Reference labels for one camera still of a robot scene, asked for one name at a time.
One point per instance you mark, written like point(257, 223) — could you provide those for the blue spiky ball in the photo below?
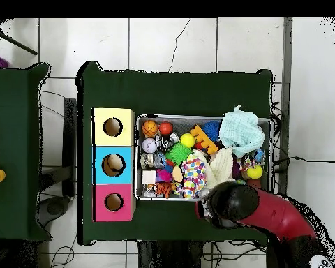
point(211, 130)

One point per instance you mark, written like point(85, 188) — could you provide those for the orange basketball toy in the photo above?
point(150, 128)

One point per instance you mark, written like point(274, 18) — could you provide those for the clear mesh bin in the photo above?
point(162, 198)

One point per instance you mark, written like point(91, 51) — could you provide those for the orange toy brick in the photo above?
point(203, 139)

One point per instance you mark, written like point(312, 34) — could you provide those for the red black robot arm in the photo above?
point(276, 215)

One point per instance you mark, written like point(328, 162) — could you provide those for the cream waffle cloth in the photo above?
point(220, 167)

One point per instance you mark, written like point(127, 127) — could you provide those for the mint green cloth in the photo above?
point(240, 134)

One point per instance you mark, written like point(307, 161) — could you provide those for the white baseball toy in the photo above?
point(149, 145)

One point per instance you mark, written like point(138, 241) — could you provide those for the dark green table cloth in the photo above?
point(128, 89)

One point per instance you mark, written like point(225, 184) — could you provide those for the black floor stand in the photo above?
point(69, 145)

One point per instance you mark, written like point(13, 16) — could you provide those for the yellow smiley ball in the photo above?
point(187, 140)

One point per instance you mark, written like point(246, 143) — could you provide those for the green spiky ball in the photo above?
point(178, 153)

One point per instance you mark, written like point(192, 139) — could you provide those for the black tripod leg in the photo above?
point(16, 42)

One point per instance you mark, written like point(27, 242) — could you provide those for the red orange ball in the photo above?
point(165, 128)

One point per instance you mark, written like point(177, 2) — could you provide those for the polka dot paper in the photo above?
point(194, 176)

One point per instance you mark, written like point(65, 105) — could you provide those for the side table green cloth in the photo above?
point(14, 125)

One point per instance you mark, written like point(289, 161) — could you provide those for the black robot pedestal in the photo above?
point(167, 256)

